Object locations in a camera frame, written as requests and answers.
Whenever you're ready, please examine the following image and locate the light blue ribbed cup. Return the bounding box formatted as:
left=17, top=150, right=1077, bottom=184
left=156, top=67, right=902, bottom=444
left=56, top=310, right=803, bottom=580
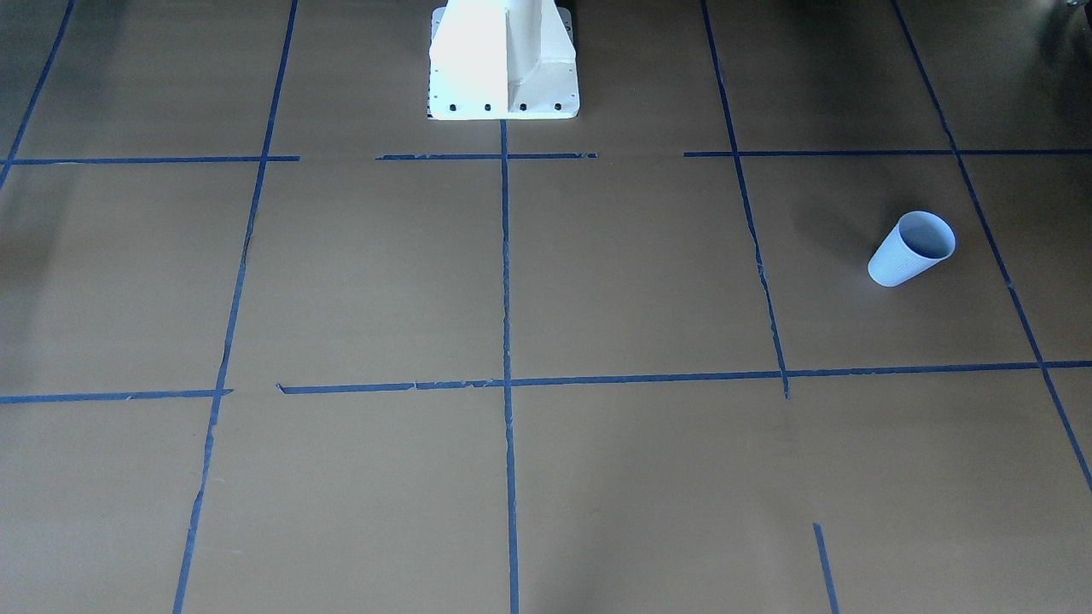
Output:
left=867, top=211, right=956, bottom=287

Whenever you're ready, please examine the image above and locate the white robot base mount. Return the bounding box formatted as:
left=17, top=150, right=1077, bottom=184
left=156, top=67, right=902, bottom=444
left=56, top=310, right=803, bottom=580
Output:
left=427, top=1, right=581, bottom=121

